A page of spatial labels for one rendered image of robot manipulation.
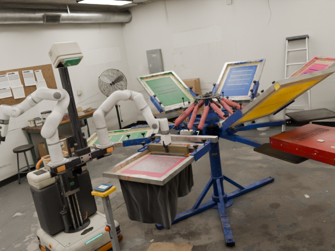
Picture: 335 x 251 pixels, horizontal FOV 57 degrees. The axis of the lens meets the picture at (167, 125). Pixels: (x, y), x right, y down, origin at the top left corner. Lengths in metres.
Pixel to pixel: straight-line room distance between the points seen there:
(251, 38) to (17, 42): 4.44
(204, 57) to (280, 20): 1.74
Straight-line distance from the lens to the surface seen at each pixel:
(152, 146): 2.80
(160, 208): 2.46
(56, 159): 2.53
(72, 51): 2.44
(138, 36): 7.96
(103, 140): 2.71
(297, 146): 2.32
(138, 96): 2.60
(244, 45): 6.68
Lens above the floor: 1.86
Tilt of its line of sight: 14 degrees down
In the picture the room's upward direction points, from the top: 9 degrees counter-clockwise
